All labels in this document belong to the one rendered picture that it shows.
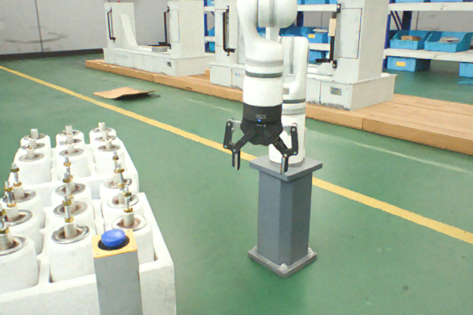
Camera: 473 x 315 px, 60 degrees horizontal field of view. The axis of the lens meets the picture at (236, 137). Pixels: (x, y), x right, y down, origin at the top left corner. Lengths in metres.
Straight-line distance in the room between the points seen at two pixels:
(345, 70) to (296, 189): 1.78
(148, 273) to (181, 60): 3.34
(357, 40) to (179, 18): 1.94
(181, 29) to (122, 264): 3.50
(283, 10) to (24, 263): 0.67
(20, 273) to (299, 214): 0.67
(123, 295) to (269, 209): 0.50
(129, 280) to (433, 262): 0.90
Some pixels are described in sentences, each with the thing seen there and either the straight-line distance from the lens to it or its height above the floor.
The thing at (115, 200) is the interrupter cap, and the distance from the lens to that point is 1.04.
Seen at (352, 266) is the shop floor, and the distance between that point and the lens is 1.25.
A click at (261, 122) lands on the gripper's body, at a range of 0.75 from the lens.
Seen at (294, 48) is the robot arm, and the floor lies 0.61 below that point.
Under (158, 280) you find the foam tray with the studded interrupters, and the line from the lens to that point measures 0.92.
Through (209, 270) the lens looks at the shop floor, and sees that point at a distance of 1.20.
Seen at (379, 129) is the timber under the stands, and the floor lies 0.03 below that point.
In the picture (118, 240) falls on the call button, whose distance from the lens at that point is 0.73.
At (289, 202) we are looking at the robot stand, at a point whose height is 0.21.
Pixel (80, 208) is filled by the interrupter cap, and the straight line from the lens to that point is 1.03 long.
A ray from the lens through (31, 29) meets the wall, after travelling 7.25.
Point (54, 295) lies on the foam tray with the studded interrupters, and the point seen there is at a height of 0.17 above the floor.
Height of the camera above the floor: 0.69
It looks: 17 degrees down
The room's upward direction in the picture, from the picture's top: straight up
